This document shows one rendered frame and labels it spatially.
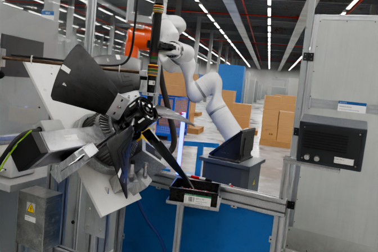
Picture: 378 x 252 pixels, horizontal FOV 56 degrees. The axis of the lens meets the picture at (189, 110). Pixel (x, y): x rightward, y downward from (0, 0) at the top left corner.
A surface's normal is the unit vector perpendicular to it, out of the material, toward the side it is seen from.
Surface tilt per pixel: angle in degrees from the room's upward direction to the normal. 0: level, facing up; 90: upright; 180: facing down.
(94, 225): 90
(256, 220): 90
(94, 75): 80
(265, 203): 90
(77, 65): 75
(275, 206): 90
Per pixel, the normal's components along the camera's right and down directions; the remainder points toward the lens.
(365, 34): -0.42, 0.04
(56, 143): 0.76, -0.54
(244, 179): 0.29, 0.11
